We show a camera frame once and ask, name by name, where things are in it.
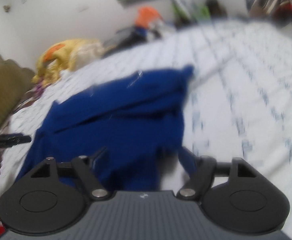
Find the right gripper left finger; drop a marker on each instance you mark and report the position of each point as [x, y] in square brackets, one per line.
[83, 168]

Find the orange cloth item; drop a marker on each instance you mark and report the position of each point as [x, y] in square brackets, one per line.
[147, 15]

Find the purple patterned cloth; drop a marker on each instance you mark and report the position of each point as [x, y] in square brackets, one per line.
[38, 90]

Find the yellow crumpled duvet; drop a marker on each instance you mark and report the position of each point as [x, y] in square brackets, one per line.
[68, 55]

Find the dark bag on floor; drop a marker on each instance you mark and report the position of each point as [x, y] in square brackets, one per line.
[125, 39]

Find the olive striped headboard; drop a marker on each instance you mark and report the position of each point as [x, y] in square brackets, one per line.
[15, 81]

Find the white quilt with script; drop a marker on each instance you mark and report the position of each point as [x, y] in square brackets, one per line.
[240, 102]

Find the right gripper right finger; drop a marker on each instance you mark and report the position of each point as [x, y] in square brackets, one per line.
[201, 172]

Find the blue sweater with rhinestones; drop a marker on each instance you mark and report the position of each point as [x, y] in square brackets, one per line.
[137, 119]

